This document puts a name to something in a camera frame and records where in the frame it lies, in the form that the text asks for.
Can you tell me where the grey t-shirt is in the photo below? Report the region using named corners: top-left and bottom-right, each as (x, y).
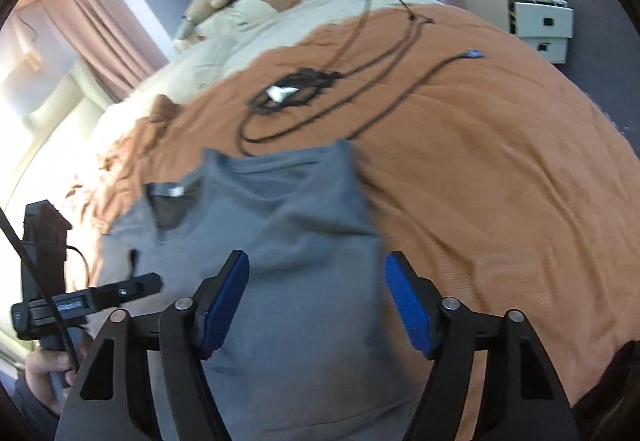
top-left (98, 141), bottom-right (414, 440)

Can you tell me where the pink curtain left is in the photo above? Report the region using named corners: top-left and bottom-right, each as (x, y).
top-left (39, 0), bottom-right (167, 102)

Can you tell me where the plush toy beige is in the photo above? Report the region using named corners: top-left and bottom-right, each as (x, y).
top-left (175, 0), bottom-right (232, 40)

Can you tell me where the white bedside drawer cabinet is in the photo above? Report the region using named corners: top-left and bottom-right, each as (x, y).
top-left (465, 0), bottom-right (574, 64)

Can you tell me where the cream bed sheet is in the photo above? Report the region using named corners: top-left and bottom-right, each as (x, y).
top-left (91, 0), bottom-right (434, 151)

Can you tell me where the black cable bundle with tag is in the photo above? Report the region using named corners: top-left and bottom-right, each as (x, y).
top-left (235, 0), bottom-right (486, 159)

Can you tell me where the cream padded headboard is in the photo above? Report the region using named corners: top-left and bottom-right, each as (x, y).
top-left (23, 59), bottom-right (114, 141)

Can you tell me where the orange-brown bed blanket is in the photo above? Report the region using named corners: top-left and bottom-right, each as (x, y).
top-left (64, 2), bottom-right (640, 441)

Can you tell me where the person's left hand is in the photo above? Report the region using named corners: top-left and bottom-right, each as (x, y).
top-left (25, 348), bottom-right (76, 416)

